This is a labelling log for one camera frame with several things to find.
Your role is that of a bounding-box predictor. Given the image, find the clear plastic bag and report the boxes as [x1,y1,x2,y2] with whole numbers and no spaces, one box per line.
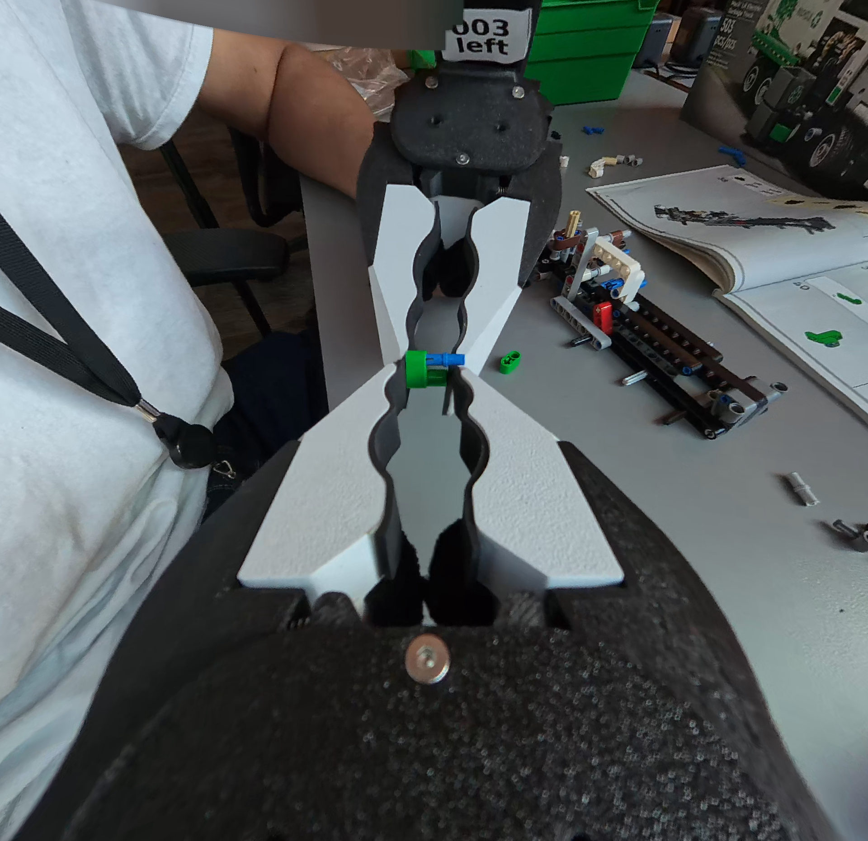
[319,41,415,120]

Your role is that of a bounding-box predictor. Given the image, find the person's dark trousers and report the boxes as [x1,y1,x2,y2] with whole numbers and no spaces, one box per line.
[202,329,329,520]

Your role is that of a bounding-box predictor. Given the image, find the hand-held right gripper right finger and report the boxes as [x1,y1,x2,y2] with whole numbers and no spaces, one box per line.
[460,372,625,592]

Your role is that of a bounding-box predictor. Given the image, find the lego set box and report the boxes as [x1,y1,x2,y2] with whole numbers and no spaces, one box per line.
[680,0,868,201]

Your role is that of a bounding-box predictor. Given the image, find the lego instruction booklet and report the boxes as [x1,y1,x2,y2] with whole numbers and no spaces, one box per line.
[586,165,868,422]

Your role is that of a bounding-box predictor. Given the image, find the person in white t-shirt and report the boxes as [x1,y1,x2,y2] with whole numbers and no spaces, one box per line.
[0,0,236,838]

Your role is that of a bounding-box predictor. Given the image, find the black lanyard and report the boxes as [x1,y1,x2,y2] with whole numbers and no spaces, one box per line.
[0,214,237,480]

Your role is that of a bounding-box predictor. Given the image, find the black chair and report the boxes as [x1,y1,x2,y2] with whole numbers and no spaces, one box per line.
[159,126,306,337]

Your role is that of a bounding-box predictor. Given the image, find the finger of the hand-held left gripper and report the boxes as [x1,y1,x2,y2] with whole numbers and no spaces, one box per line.
[457,198,534,376]
[369,183,442,367]

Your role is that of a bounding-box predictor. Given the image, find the green plastic bin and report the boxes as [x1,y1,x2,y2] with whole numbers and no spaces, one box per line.
[524,0,665,106]

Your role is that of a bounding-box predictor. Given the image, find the person's left forearm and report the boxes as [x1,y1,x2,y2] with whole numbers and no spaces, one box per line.
[117,26,378,178]

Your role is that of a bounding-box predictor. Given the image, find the lego truck chassis assembly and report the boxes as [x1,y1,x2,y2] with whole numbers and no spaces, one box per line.
[539,211,789,441]

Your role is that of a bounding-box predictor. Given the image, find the grey electronic device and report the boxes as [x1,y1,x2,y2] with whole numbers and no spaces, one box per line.
[639,6,724,70]

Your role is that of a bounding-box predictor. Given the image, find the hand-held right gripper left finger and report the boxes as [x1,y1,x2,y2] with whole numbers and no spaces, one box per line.
[237,365,409,611]

